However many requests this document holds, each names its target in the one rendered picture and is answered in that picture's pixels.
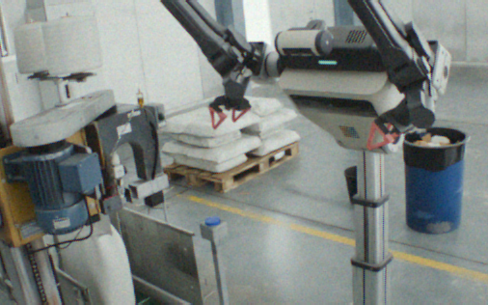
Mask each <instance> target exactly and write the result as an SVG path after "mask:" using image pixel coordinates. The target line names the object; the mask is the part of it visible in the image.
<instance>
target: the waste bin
mask: <svg viewBox="0 0 488 305"><path fill-rule="evenodd" d="M428 133H429V134H430V136H431V137H434V136H435V135H436V136H442V137H446V138H447V139H448V140H449V142H450V143H451V145H448V146H438V147H430V146H421V145H415V144H414V141H415V142H416V141H422V139H421V137H423V136H424V135H426V134H428ZM457 140H458V141H459V143H457V144H456V142H457ZM470 140H471V136H470V135H469V134H467V133H466V132H464V131H463V130H459V129H456V128H450V127H439V126H433V127H427V128H414V129H413V130H411V131H409V132H407V133H405V134H404V138H403V161H404V179H405V201H406V220H405V222H406V224H407V226H409V227H410V228H412V229H414V230H415V231H417V232H420V233H423V234H446V233H449V232H452V231H455V229H457V228H458V227H459V226H460V222H461V208H462V194H463V181H464V167H465V158H466V156H467V148H468V143H469V142H470Z"/></svg>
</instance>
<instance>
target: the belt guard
mask: <svg viewBox="0 0 488 305"><path fill-rule="evenodd" d="M83 97H85V98H82V97H78V98H75V99H73V100H71V101H70V103H78V102H82V103H79V104H77V105H75V106H72V107H71V108H69V109H64V110H58V109H60V108H61V107H64V106H61V107H52V108H50V109H47V110H44V111H42V112H40V113H38V114H35V115H33V116H30V117H27V118H26V119H23V120H20V121H18V122H16V123H13V124H12V125H11V127H10V129H11V133H12V139H13V143H14V145H15V146H18V147H33V146H39V145H44V144H48V143H53V142H57V141H59V140H62V139H65V138H68V137H69V136H70V135H72V134H73V133H75V132H76V131H78V130H79V129H80V128H81V127H83V126H84V125H86V124H88V123H89V122H91V121H92V120H93V119H95V117H97V116H98V115H100V114H101V113H103V112H104V111H106V110H107V109H109V108H110V107H112V106H113V105H115V104H116V100H115V95H114V91H113V90H101V91H96V92H92V93H89V94H86V95H85V96H83ZM88 97H91V98H88Z"/></svg>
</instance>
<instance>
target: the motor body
mask: <svg viewBox="0 0 488 305"><path fill-rule="evenodd" d="M74 155H75V152H74V150H73V145H72V144H71V143H70V142H67V143H66V144H65V145H64V146H63V147H61V148H59V149H57V150H54V151H50V152H42V153H27V152H24V153H23V154H22V158H23V165H24V170H25V177H26V180H27V183H28V187H29V191H30V194H31V198H32V202H33V203H34V204H35V207H34V209H35V213H36V216H37V219H38V223H39V226H40V227H41V230H42V231H43V232H45V233H46V234H49V235H54V236H63V235H67V234H69V233H72V232H75V231H77V230H79V229H81V228H82V227H83V226H84V225H85V224H86V222H87V219H88V213H87V210H86V206H85V202H84V198H83V197H82V196H81V195H79V193H71V192H65V191H64V189H63V187H62V182H61V178H60V174H59V169H58V164H59V163H60V162H62V161H63V160H65V159H67V158H70V157H72V156H74Z"/></svg>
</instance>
